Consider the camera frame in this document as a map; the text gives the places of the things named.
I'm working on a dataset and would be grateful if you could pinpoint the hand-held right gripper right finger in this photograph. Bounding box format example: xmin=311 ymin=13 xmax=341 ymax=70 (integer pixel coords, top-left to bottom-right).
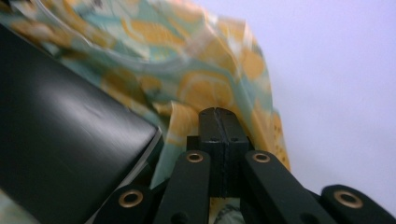
xmin=214 ymin=106 xmax=254 ymax=199

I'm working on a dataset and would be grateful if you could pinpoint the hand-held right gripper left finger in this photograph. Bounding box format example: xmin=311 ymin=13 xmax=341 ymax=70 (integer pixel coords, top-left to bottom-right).
xmin=186 ymin=106 xmax=226 ymax=199

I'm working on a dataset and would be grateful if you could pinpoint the green cloth with orange print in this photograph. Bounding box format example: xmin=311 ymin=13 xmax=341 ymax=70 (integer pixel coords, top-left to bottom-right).
xmin=0 ymin=0 xmax=292 ymax=224

